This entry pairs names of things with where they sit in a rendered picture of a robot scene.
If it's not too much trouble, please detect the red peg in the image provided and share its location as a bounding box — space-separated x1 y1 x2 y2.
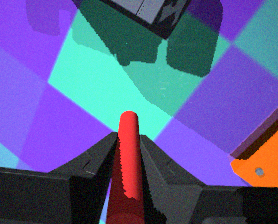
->
105 111 145 224

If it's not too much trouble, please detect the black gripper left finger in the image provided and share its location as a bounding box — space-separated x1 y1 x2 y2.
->
0 132 118 224

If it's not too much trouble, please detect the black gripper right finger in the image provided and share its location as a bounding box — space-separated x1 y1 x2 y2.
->
139 134 278 224

